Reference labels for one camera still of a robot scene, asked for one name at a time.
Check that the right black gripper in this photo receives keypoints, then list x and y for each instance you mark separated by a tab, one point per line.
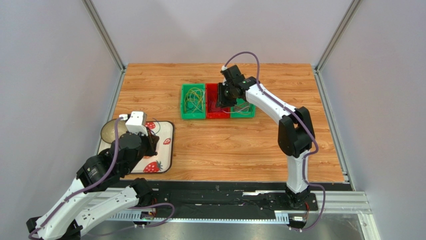
221	98

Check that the green plastic bin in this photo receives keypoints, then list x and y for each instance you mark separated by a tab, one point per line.
193	101
242	109

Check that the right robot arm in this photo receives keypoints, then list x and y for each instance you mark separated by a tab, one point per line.
295	129

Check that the beige ceramic bowl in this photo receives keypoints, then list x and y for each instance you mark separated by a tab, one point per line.
107	132

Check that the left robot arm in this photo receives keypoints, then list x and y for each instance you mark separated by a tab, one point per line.
72	217

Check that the aluminium frame rail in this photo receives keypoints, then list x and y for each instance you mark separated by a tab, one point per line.
333	204

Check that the strawberry print white tray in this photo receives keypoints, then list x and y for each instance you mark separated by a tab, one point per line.
161	162

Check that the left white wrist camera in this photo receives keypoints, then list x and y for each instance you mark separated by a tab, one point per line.
135	122

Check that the red plastic bin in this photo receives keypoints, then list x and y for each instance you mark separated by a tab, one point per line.
212	111

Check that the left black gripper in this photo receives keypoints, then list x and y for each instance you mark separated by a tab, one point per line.
152	141

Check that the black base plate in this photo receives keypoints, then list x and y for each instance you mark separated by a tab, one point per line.
224	200

